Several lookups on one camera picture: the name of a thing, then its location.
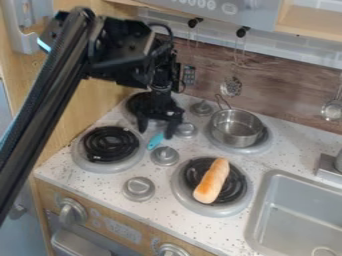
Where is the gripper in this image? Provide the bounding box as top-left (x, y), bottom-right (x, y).
top-left (134, 49), bottom-right (188, 141)

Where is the blue spatula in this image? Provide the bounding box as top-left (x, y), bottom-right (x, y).
top-left (145, 132), bottom-right (166, 152)

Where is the toy stove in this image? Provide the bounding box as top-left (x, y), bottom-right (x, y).
top-left (70, 91), bottom-right (276, 219)

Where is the toy bread loaf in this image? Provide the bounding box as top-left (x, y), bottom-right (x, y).
top-left (191, 157), bottom-right (233, 205)

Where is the silver pot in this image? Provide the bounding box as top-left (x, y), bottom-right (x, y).
top-left (208, 94), bottom-right (268, 149)

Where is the silver skimmer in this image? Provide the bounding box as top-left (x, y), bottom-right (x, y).
top-left (219, 34), bottom-right (248, 98)

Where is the toy microwave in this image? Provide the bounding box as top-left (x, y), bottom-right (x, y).
top-left (134, 0), bottom-right (285, 32)

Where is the toy sink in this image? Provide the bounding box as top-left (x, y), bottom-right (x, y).
top-left (243, 168), bottom-right (342, 256)

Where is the silver ladle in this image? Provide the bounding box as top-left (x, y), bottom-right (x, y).
top-left (319, 71), bottom-right (342, 122)

